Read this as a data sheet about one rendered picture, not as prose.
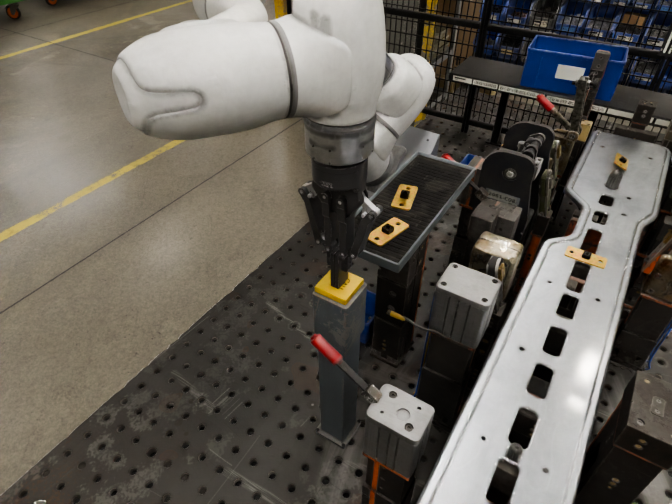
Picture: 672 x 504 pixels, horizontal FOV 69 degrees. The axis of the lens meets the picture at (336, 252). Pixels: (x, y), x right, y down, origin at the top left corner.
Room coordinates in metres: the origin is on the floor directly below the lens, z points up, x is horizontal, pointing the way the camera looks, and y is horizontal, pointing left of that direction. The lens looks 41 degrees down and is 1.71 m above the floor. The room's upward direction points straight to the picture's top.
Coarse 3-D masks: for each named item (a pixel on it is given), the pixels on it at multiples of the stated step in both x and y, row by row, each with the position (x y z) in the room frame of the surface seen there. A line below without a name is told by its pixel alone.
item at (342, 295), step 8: (328, 272) 0.59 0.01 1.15; (320, 280) 0.57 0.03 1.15; (328, 280) 0.57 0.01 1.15; (352, 280) 0.57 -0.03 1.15; (360, 280) 0.57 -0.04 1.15; (320, 288) 0.55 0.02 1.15; (328, 288) 0.55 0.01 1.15; (336, 288) 0.55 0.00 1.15; (344, 288) 0.55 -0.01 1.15; (352, 288) 0.55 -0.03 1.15; (328, 296) 0.54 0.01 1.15; (336, 296) 0.54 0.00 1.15; (344, 296) 0.54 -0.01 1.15; (352, 296) 0.54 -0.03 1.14; (344, 304) 0.53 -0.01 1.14
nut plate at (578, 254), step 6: (570, 246) 0.84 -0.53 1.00; (576, 252) 0.82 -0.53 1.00; (582, 252) 0.82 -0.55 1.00; (576, 258) 0.80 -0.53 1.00; (582, 258) 0.80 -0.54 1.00; (588, 258) 0.79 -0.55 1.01; (594, 258) 0.80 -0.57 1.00; (600, 258) 0.80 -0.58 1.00; (606, 258) 0.80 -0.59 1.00; (594, 264) 0.78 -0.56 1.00; (600, 264) 0.78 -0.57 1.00
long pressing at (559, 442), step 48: (624, 144) 1.32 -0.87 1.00; (576, 192) 1.06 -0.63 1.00; (624, 192) 1.06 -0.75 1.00; (576, 240) 0.86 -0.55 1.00; (624, 240) 0.86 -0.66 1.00; (528, 288) 0.70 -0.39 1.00; (624, 288) 0.71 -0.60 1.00; (528, 336) 0.58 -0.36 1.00; (576, 336) 0.58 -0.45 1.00; (480, 384) 0.48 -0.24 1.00; (528, 384) 0.48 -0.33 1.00; (576, 384) 0.48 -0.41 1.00; (480, 432) 0.39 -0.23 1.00; (576, 432) 0.39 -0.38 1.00; (432, 480) 0.31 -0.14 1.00; (480, 480) 0.32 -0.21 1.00; (528, 480) 0.32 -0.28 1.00; (576, 480) 0.32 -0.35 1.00
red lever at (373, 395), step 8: (312, 336) 0.47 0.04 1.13; (320, 336) 0.47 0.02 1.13; (312, 344) 0.46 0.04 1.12; (320, 344) 0.46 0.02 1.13; (328, 344) 0.46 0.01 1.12; (320, 352) 0.46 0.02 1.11; (328, 352) 0.45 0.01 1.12; (336, 352) 0.46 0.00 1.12; (328, 360) 0.45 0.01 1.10; (336, 360) 0.45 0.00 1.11; (344, 368) 0.44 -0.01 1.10; (352, 376) 0.43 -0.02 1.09; (360, 384) 0.43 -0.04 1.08; (368, 392) 0.41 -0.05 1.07; (376, 392) 0.42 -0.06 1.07; (368, 400) 0.41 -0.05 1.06; (376, 400) 0.41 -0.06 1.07
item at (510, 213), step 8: (488, 200) 0.92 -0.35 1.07; (496, 208) 0.88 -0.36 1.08; (504, 208) 0.88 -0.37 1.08; (512, 208) 0.88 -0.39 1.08; (520, 208) 0.88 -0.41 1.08; (504, 216) 0.85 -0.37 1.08; (512, 216) 0.85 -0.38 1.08; (496, 224) 0.85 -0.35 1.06; (504, 224) 0.84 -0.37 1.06; (512, 224) 0.83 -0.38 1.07; (496, 232) 0.85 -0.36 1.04; (504, 232) 0.84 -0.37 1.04; (512, 232) 0.84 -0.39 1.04
